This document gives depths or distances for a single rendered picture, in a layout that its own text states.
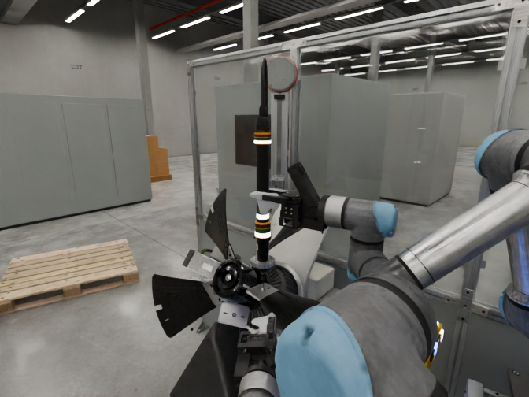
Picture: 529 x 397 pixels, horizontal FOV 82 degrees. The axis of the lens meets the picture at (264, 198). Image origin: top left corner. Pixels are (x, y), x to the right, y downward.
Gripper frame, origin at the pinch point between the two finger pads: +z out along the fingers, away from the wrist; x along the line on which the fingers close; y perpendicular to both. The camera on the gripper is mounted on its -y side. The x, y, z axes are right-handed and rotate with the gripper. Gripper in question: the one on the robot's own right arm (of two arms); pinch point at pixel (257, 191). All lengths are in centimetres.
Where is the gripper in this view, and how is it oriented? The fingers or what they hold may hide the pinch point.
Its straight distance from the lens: 83.2
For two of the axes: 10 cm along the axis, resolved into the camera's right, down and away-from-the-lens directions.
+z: -8.6, -1.4, 5.0
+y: -0.1, 9.7, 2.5
